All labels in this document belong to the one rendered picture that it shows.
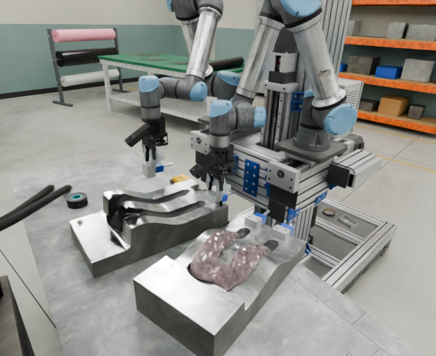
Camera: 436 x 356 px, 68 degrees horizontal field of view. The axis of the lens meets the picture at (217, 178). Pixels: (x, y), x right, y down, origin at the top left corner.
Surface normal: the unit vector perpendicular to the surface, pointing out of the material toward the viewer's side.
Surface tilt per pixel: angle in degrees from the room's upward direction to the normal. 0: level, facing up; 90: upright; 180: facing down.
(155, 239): 90
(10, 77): 90
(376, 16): 90
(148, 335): 0
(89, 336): 0
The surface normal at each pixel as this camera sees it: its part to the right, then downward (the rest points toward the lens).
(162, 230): 0.59, 0.37
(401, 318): 0.03, -0.90
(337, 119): 0.22, 0.54
